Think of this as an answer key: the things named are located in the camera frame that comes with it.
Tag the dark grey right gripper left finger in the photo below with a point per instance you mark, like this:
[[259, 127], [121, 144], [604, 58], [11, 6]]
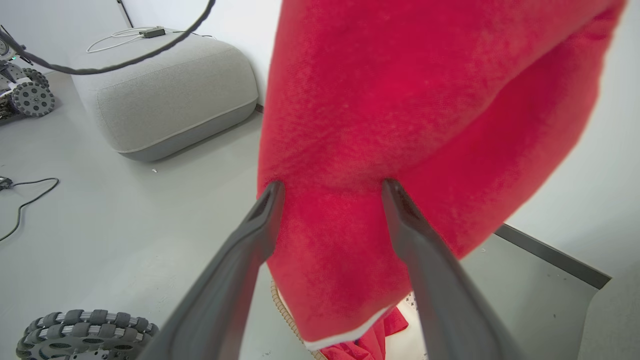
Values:
[[225, 290]]

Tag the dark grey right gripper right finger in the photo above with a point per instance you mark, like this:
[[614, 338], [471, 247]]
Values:
[[445, 300]]

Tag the red and white jacket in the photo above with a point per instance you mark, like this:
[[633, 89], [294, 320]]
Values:
[[400, 100]]

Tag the cream perforated laundry basket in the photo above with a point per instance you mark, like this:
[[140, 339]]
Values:
[[287, 315]]

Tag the black grey omni wheel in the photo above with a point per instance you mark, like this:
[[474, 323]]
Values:
[[75, 335]]

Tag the small black plug box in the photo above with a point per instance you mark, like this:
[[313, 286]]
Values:
[[5, 183]]

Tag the grey power adapter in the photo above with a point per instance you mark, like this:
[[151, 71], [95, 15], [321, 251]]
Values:
[[152, 32]]

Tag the large grey omni wheel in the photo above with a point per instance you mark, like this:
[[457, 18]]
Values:
[[33, 99]]

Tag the small grey omni wheel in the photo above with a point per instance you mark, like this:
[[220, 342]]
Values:
[[37, 77]]

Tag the grey wheeled robot chassis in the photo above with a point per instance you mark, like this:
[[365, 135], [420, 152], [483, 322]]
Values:
[[7, 75]]

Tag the black wall baseboard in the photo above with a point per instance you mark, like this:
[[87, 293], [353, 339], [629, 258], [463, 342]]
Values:
[[550, 255]]

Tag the black vertical wall strip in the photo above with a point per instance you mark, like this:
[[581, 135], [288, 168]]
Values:
[[125, 12]]

